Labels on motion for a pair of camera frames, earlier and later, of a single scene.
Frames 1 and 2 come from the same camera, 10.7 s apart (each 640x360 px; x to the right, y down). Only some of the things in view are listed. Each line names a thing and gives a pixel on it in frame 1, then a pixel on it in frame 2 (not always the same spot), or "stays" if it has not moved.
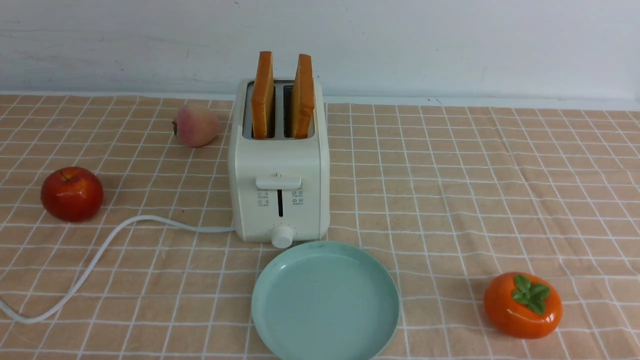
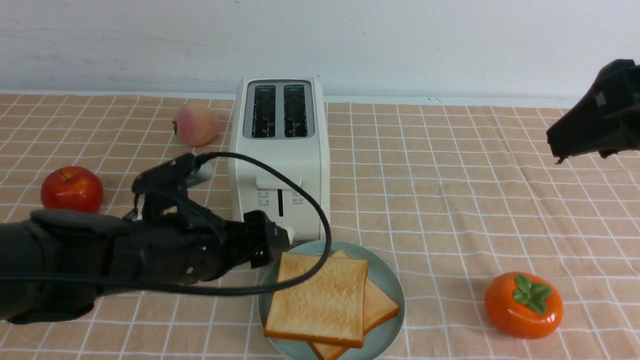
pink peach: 195,126 stays
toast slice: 262,97 to 328,310
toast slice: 303,98 to 378,308
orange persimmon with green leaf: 523,305 stays
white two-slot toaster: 279,187 stays
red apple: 74,194 stays
